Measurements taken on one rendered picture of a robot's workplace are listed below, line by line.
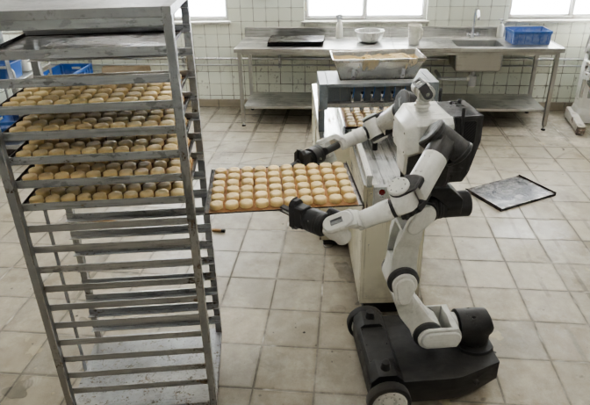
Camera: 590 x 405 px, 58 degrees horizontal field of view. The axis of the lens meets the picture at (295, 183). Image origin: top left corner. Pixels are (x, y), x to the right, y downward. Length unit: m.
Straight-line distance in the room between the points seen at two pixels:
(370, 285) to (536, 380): 0.93
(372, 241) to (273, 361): 0.82
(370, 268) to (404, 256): 0.64
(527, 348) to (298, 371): 1.22
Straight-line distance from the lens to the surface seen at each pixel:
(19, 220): 2.13
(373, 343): 2.73
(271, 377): 2.83
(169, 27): 1.75
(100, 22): 1.82
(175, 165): 2.02
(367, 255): 2.93
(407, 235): 2.28
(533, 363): 3.10
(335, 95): 3.34
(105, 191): 2.12
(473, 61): 6.04
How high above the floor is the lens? 2.02
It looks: 26 degrees down
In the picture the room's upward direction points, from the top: 1 degrees counter-clockwise
